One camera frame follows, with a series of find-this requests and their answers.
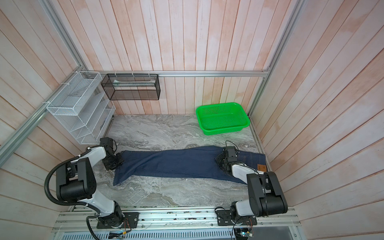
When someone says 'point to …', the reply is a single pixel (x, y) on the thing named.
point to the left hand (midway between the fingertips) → (121, 166)
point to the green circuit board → (243, 233)
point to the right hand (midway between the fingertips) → (216, 157)
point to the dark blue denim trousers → (194, 162)
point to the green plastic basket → (222, 118)
